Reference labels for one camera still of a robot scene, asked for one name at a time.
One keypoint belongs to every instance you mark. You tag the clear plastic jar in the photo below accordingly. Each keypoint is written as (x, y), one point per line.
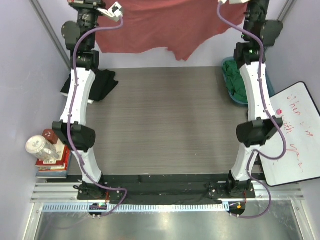
(41, 148)

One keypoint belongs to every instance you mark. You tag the blue plastic bin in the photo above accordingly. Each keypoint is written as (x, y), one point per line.
(237, 100)

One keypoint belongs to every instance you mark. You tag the stack of books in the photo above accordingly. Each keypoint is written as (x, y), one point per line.
(55, 168)

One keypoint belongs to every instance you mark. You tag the black folded t shirt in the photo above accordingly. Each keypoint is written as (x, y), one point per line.
(95, 85)

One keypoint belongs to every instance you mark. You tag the red t shirt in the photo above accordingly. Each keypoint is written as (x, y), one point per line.
(180, 26)

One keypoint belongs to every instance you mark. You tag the green t shirt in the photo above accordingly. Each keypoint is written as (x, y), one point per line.
(235, 80)

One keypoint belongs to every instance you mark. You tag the aluminium rail frame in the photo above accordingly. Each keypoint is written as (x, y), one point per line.
(62, 198)

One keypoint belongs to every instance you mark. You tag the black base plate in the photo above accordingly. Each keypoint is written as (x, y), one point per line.
(177, 189)

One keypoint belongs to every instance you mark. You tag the aluminium corner post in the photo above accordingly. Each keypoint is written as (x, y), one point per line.
(50, 31)
(286, 9)

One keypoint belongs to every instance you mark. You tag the white whiteboard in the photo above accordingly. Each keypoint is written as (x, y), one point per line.
(301, 129)

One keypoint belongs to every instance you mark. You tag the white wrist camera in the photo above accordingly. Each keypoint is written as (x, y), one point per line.
(233, 2)
(115, 12)

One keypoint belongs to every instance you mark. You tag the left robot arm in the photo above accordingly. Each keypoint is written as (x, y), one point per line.
(71, 129)

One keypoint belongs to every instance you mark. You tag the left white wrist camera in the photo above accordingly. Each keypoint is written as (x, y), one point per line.
(115, 12)

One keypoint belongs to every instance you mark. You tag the small red box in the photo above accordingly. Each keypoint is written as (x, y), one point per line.
(50, 135)

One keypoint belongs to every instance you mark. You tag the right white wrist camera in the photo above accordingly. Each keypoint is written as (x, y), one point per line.
(233, 2)

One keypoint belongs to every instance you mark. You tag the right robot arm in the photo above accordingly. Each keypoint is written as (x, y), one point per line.
(258, 33)

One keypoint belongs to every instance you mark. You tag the white folded t shirt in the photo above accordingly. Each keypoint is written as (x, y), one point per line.
(89, 101)

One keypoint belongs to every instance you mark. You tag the right aluminium corner post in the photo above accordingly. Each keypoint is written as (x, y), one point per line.
(286, 9)

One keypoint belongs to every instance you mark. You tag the left aluminium corner post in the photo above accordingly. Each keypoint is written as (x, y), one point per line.
(50, 31)

